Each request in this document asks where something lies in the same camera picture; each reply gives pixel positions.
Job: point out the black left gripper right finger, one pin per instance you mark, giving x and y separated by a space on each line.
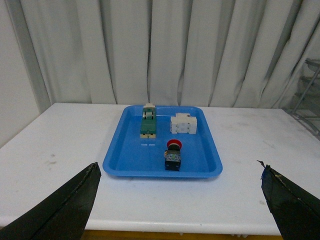
295 211

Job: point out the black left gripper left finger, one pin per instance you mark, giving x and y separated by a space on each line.
63 215

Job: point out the silver mesh three-tier rack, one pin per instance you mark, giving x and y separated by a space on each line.
305 108

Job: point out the blue plastic tray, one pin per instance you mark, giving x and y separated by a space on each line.
129 155

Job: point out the green terminal block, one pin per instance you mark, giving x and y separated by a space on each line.
148 122

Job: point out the white circuit breaker block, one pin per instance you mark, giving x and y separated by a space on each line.
183 123

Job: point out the white curtain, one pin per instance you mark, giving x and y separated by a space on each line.
209 53

